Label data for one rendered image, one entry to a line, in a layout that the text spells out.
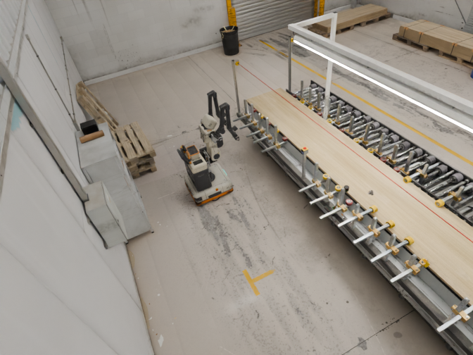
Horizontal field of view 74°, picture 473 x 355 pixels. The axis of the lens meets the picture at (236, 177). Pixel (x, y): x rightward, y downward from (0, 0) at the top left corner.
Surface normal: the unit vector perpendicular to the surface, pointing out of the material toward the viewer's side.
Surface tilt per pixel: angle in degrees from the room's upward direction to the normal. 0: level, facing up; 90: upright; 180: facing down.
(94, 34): 90
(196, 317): 0
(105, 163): 90
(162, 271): 0
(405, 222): 0
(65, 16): 90
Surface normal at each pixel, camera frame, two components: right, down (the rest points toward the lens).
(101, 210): 0.43, 0.58
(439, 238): -0.11, -0.73
